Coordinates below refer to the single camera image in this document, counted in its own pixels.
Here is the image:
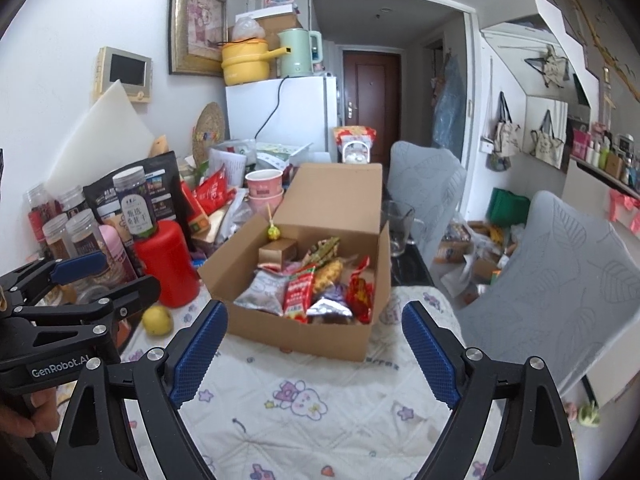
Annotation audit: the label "purple silver snack packet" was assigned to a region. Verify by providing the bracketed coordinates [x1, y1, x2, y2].
[306, 282, 357, 325]

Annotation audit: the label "red labelled snack packet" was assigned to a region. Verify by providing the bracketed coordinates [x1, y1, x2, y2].
[282, 264, 319, 324]

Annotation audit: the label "clear waffle packet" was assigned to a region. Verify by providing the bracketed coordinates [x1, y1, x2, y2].
[314, 256, 347, 295]

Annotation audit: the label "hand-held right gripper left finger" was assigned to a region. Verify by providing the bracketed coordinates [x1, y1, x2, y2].
[50, 300, 229, 480]

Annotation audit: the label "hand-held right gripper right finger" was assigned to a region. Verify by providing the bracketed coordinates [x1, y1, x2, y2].
[401, 301, 581, 480]

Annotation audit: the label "black stand-up pouch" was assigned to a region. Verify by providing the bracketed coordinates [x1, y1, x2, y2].
[82, 151, 193, 241]

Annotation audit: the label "clear plastic bag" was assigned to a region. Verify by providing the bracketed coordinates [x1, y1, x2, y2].
[231, 16, 266, 42]

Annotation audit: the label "grey leaf-embossed chair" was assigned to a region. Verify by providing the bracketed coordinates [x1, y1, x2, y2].
[452, 191, 640, 396]
[387, 141, 468, 256]

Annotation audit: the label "canvas tote bag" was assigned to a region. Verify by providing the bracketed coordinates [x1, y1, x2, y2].
[492, 92, 523, 157]
[530, 110, 568, 168]

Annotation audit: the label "white printed snack packet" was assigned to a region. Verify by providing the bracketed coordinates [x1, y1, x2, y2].
[233, 270, 287, 317]

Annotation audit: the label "green brown snack packet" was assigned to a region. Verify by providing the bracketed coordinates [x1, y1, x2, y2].
[304, 236, 342, 267]

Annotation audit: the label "blue plastic cover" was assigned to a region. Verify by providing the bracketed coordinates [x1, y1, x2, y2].
[431, 55, 467, 150]

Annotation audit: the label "white cutting board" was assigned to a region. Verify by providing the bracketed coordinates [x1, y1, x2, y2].
[42, 79, 157, 201]

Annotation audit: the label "green lollipop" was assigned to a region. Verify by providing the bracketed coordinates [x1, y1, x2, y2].
[265, 204, 282, 242]

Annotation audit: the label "white quilted printed tablecloth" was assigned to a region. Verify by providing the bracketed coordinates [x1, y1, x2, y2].
[57, 285, 506, 480]

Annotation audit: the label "yellow cooking pot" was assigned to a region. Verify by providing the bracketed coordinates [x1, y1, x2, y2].
[221, 39, 293, 87]

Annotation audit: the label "person's left hand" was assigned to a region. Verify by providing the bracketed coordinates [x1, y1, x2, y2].
[0, 387, 60, 438]

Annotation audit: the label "brown entrance door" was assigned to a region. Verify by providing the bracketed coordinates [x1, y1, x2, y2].
[342, 50, 402, 142]

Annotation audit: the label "green electric kettle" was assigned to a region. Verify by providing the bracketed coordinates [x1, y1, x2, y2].
[276, 29, 323, 78]

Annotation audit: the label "red foil packet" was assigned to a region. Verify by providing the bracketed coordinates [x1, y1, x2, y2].
[194, 167, 228, 216]

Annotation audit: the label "gold rectangular box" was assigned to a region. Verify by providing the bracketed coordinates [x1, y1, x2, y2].
[258, 239, 299, 272]

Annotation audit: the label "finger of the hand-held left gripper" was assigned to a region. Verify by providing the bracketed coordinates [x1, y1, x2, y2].
[0, 251, 107, 306]
[10, 275, 162, 361]

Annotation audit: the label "red canister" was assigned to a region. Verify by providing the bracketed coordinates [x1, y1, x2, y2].
[134, 220, 201, 308]

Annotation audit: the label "yellow lemon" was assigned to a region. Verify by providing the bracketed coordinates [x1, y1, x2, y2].
[142, 305, 174, 337]

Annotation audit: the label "cardboard box on fridge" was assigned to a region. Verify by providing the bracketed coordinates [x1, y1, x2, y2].
[235, 5, 303, 43]

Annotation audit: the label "clear jar brown contents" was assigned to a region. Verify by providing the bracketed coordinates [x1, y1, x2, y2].
[42, 214, 76, 261]

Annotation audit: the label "wall intercom panel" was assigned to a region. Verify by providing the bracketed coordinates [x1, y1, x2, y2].
[91, 46, 153, 105]

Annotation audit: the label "red gold snack packet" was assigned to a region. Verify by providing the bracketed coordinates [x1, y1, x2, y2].
[345, 256, 376, 324]

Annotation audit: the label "green shopping bag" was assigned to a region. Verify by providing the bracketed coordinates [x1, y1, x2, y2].
[487, 187, 531, 226]

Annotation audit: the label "white fridge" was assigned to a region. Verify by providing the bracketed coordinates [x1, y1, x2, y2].
[225, 76, 338, 153]

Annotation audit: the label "small green toy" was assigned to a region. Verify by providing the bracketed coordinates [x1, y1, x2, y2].
[577, 402, 601, 428]

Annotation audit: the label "woven round trivet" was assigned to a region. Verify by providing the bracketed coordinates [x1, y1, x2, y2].
[192, 102, 227, 166]

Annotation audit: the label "pink bottle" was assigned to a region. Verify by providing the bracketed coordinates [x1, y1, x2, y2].
[98, 225, 138, 281]

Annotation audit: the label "dried fruit jar white label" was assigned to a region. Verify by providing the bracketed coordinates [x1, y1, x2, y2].
[112, 166, 160, 241]

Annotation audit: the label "gold framed picture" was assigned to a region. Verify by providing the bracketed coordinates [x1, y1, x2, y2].
[168, 0, 229, 78]

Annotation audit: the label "clear jar red contents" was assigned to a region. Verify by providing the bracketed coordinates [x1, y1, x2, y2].
[27, 184, 63, 233]

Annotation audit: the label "clear jar dark label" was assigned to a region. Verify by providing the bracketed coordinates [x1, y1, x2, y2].
[66, 210, 108, 286]

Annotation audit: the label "pink paper cup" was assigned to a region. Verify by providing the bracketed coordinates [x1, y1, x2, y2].
[245, 170, 285, 216]

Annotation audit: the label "star-shaped hanging bag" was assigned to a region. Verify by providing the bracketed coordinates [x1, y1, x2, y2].
[525, 45, 571, 90]

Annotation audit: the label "cardboard box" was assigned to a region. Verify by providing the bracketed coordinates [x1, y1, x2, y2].
[197, 162, 392, 363]
[235, 5, 303, 43]

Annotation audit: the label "pink ribbon bow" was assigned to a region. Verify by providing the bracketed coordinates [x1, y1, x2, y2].
[609, 191, 640, 233]

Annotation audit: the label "glass measuring cup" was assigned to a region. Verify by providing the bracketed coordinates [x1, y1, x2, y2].
[381, 200, 426, 257]

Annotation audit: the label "bamboo pole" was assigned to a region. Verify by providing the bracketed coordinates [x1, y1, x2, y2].
[565, 0, 640, 106]

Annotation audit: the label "red yellow snack bag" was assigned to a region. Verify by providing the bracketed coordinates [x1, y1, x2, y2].
[332, 126, 377, 161]

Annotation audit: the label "black power cable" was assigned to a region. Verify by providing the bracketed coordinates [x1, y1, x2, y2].
[255, 76, 288, 141]

